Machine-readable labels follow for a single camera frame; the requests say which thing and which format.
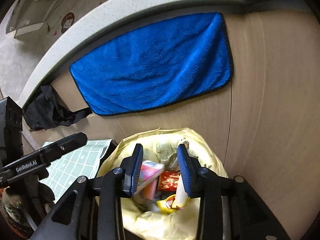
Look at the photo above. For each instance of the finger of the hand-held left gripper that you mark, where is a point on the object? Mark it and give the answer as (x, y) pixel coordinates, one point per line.
(67, 142)

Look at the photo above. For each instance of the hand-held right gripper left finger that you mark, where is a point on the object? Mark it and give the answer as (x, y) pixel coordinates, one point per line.
(136, 170)

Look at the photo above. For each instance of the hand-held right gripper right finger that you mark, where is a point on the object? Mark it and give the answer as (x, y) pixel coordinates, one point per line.
(183, 172)

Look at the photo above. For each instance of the pink packet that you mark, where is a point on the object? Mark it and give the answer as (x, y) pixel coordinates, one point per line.
(150, 172)

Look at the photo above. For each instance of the red paper cup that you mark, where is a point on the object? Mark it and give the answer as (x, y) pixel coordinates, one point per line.
(170, 181)

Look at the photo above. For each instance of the yellow plastic bin bag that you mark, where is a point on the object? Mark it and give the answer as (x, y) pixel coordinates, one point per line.
(150, 222)

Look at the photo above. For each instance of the green checked tablecloth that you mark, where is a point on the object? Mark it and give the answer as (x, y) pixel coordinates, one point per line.
(75, 160)

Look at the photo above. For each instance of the black cloth bag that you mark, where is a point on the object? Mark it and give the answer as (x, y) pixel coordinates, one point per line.
(45, 110)

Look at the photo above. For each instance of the blue towel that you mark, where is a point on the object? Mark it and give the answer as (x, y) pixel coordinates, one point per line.
(155, 67)

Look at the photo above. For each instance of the grey range hood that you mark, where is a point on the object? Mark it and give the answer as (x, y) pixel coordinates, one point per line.
(37, 7)

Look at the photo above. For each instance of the white stone countertop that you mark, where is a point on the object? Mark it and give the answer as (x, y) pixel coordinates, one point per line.
(125, 10)

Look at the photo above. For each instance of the cartoon wall sticker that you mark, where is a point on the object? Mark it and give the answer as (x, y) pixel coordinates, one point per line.
(67, 22)

